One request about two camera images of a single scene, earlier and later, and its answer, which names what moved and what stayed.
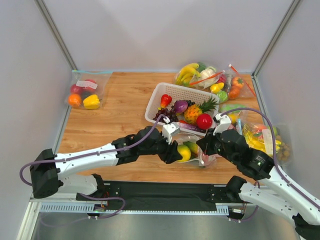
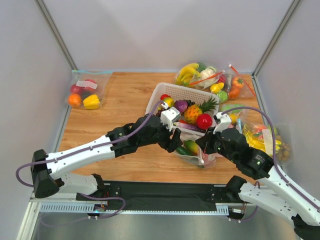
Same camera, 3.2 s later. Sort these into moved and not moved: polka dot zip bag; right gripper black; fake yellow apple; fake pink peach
Moved: fake yellow apple
Not moved: polka dot zip bag; fake pink peach; right gripper black
